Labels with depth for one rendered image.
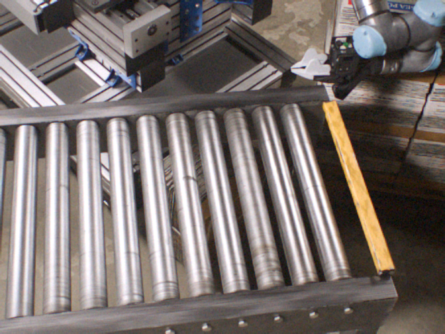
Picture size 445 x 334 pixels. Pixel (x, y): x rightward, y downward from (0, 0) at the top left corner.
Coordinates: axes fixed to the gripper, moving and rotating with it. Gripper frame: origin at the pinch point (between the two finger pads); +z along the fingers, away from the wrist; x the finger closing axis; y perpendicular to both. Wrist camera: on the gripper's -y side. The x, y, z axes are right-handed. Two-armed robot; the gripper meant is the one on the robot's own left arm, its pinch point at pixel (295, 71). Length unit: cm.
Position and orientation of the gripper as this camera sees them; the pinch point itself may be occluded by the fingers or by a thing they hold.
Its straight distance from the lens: 162.9
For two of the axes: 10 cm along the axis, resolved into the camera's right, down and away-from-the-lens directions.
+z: -9.9, 0.9, -1.3
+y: 0.4, -6.2, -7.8
